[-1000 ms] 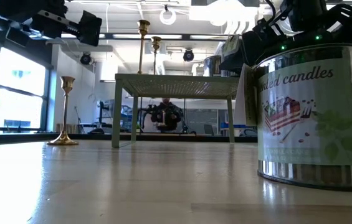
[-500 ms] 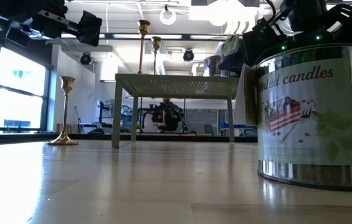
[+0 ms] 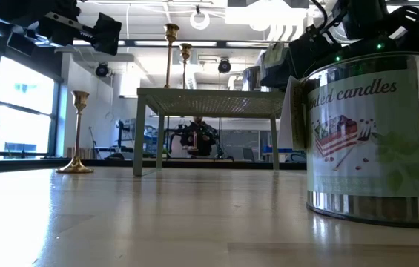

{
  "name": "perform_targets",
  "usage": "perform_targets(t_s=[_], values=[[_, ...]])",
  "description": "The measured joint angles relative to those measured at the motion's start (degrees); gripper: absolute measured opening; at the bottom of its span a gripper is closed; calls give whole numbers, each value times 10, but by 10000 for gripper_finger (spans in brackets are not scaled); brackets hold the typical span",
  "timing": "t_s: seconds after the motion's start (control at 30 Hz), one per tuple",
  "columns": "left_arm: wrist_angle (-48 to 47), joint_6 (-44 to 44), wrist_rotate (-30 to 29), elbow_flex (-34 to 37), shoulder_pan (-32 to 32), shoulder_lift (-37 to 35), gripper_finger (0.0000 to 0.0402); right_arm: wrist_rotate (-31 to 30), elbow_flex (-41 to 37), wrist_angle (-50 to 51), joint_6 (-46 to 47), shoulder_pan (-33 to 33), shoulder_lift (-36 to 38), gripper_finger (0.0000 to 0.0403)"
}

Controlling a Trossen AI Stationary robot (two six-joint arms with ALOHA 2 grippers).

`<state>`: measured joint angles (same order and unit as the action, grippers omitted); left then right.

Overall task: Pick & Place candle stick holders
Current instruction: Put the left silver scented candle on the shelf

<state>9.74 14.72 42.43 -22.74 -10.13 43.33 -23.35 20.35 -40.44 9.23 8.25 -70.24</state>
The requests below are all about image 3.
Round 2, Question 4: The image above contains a black round ceiling spotlight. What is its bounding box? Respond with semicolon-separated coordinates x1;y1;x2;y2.
217;57;232;74
94;62;112;78

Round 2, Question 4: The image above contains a person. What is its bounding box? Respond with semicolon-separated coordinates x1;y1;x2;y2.
179;116;220;157

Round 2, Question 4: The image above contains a large window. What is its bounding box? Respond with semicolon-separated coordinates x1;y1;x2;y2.
0;55;64;159

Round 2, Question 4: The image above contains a white ceiling ring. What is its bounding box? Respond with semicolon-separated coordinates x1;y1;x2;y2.
189;9;211;30

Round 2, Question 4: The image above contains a silver candle tin snowman label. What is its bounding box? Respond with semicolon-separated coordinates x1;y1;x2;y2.
243;65;265;93

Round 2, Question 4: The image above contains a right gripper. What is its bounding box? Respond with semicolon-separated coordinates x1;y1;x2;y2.
288;24;344;78

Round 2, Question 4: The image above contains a white mesh-top rack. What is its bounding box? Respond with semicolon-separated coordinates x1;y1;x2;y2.
132;87;287;177

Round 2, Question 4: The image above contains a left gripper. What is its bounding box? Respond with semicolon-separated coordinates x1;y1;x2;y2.
0;0;123;57

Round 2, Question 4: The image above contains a tall brass candlestick holder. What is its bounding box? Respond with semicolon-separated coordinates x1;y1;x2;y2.
179;43;194;90
163;23;180;89
56;90;94;174

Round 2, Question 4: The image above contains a white ceiling light panel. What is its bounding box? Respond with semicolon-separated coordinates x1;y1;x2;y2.
225;5;309;33

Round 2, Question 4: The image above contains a black metal rig frame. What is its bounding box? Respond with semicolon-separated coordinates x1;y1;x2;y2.
0;157;309;174

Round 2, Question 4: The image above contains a long ceiling light bar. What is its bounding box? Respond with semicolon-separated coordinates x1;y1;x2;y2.
70;38;295;51

